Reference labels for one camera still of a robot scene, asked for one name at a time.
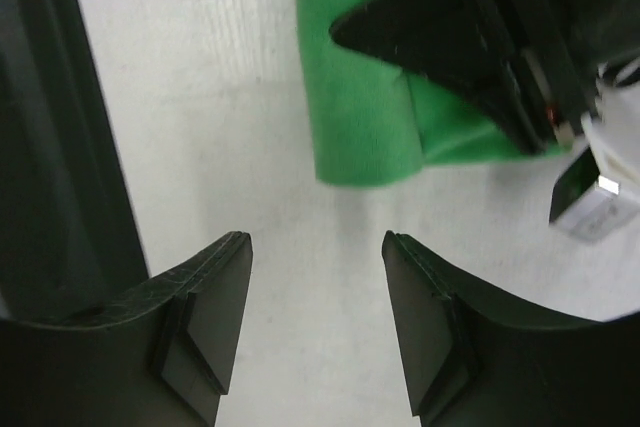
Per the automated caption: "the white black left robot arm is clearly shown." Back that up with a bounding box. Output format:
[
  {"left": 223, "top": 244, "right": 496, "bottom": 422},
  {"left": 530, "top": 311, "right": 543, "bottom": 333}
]
[{"left": 329, "top": 0, "right": 639, "bottom": 155}]

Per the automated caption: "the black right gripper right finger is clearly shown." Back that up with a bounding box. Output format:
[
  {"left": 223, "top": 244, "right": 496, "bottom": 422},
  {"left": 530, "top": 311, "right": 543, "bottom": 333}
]
[{"left": 382, "top": 232, "right": 639, "bottom": 426}]

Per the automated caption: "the aluminium front frame rail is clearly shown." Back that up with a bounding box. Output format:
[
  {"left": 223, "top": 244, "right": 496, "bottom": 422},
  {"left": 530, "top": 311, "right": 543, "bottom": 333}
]
[{"left": 1, "top": 0, "right": 148, "bottom": 320}]

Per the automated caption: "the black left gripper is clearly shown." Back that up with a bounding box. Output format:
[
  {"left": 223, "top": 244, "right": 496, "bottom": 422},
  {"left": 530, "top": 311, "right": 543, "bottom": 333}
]
[{"left": 329, "top": 0, "right": 639, "bottom": 155}]

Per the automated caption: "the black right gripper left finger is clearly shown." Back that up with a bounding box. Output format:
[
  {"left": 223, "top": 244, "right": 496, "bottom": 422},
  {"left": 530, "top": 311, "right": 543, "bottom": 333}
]
[{"left": 1, "top": 231, "right": 252, "bottom": 426}]

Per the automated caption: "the green cloth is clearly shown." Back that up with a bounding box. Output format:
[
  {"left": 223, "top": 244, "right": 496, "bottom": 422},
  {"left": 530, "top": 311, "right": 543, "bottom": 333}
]
[{"left": 296, "top": 0, "right": 559, "bottom": 187}]

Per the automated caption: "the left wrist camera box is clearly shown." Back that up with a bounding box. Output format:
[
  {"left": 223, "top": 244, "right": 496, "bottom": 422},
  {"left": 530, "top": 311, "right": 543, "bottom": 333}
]
[{"left": 548, "top": 146, "right": 639, "bottom": 243}]

